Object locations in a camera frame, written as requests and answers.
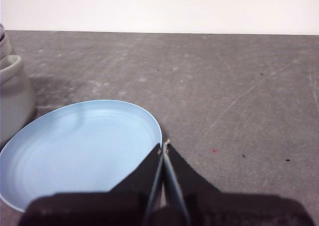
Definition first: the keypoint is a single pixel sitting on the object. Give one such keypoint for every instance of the pale green electric steamer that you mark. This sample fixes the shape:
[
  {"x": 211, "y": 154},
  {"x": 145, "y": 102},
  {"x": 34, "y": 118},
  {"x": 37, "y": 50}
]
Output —
[{"x": 15, "y": 106}]

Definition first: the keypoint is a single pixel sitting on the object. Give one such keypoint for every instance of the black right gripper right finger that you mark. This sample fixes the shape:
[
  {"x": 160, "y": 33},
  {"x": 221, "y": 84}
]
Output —
[{"x": 224, "y": 208}]

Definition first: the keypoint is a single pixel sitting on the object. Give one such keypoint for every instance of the blue round plate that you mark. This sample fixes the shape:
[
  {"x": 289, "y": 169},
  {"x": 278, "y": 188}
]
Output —
[{"x": 74, "y": 148}]

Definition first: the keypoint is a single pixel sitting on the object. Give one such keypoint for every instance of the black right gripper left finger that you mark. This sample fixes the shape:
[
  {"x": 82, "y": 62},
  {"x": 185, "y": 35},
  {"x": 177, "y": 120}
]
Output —
[{"x": 99, "y": 206}]

